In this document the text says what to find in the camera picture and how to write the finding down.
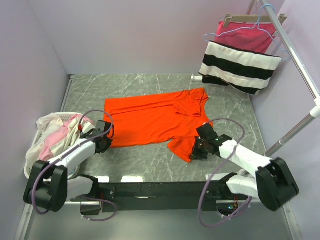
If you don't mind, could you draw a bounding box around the orange t-shirt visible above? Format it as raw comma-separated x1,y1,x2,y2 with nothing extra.
104,87,210,163

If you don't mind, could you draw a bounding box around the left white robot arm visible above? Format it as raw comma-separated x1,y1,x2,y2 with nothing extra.
23,120,114,215

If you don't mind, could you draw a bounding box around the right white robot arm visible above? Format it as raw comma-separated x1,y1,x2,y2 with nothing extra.
190,123,300,212

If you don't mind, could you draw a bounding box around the black base beam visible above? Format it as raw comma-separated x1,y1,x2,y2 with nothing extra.
69,181,251,216

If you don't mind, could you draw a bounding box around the black white striped cloth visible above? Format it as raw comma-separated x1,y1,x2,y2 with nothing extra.
199,41,282,96

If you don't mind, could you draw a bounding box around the silver clothes rack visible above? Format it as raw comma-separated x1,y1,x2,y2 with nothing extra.
191,0,320,181

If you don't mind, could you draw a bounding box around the pink towel on hanger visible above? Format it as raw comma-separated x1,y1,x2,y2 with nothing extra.
214,21,276,54

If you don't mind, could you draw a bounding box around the wooden clip hanger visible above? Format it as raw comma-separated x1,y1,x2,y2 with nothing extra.
219,14,272,27

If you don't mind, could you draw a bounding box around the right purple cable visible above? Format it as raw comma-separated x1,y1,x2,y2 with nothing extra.
197,118,253,228

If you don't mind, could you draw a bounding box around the aluminium rail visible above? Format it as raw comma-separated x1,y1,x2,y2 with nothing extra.
24,199,101,207

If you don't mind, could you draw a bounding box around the blue wire hanger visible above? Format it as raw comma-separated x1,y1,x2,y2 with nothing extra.
203,12,288,64

